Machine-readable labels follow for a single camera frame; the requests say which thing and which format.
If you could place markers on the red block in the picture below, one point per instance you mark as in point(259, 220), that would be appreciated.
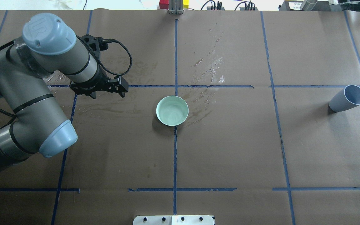
point(164, 4)

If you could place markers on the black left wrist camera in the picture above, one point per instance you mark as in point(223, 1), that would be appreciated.
point(96, 44)

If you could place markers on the yellow block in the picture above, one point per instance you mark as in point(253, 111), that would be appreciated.
point(185, 4)

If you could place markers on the black box under cup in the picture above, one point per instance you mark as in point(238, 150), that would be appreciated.
point(326, 6)

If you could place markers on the steel cup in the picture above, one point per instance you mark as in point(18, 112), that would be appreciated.
point(308, 5)

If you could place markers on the aluminium frame post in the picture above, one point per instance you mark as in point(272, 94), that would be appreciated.
point(175, 7)

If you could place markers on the blue-grey plastic cup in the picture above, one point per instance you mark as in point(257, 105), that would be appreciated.
point(346, 99)

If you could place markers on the light green bowl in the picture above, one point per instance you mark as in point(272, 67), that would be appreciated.
point(172, 110)

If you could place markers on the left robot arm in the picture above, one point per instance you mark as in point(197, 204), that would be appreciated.
point(38, 124)

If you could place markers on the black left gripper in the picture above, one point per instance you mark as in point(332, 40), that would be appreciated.
point(90, 86)

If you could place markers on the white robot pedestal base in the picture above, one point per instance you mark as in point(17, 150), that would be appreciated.
point(174, 220)

